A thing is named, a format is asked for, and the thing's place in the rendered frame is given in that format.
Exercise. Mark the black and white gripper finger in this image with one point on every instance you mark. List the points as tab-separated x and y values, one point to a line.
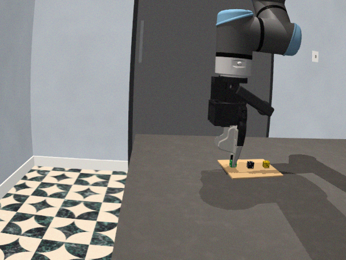
235	140
223	136

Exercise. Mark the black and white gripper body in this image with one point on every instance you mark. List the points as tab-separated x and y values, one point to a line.
224	100

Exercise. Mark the peach flat mat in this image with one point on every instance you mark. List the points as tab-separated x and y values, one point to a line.
242	172

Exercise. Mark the yellow die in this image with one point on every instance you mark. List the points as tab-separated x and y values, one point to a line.
266	164

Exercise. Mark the black die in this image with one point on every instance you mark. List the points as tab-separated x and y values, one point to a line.
250	164

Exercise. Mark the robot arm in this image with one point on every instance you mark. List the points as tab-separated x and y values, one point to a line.
239	34

